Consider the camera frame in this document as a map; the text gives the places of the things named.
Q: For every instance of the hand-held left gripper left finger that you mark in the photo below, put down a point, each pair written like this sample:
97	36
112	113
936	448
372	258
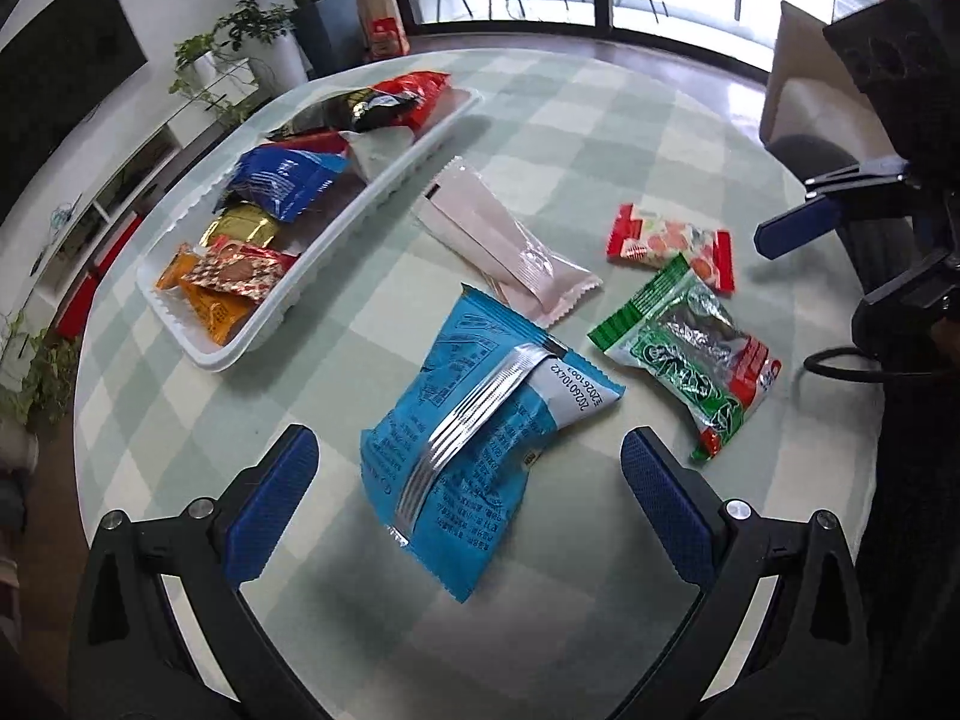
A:
274	510

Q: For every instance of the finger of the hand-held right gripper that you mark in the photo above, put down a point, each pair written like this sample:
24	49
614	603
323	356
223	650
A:
855	174
795	229

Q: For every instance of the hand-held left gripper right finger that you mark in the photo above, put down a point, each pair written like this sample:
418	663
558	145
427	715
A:
667	510

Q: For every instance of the red and white snack packet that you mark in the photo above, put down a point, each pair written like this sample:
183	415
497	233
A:
667	240

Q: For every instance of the green snack packet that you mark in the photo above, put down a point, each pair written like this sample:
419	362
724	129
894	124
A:
675	360

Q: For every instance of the light blue snack packet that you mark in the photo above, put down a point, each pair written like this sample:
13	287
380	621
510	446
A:
450	390

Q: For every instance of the red heart-patterned snack packet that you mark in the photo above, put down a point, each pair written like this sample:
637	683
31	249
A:
240	266

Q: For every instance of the white plastic tray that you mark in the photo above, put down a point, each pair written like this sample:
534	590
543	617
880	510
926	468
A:
315	240

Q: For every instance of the gold snack packet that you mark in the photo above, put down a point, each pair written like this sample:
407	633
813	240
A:
247	223

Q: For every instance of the pink snack packet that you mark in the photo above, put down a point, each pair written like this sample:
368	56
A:
502	240

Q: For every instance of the dark blue snack packet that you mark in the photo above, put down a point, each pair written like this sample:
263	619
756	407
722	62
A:
285	180

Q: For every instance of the black snack packet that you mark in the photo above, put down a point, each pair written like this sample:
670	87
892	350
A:
375	111

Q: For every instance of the cardboard box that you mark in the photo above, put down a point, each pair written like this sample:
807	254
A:
810	82

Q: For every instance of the orange snack packet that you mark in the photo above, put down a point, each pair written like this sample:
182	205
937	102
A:
217	315

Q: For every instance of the plant in white ribbed pot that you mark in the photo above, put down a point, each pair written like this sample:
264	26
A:
16	446

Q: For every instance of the trailing green plant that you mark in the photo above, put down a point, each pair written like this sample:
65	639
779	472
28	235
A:
41	375

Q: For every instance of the white television cabinet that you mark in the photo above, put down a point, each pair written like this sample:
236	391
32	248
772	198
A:
150	165

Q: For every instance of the small plant on cabinet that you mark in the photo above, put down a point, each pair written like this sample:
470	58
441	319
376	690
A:
202	67

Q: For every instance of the red paper bag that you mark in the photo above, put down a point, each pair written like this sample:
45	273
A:
388	36

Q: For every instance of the bushy plant in white pot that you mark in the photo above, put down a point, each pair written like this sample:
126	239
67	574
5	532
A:
274	52

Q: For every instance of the black television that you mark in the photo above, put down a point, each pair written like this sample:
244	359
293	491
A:
60	90

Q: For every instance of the large-leaf plant in dark pot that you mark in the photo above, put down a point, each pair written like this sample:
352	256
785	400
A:
330	30

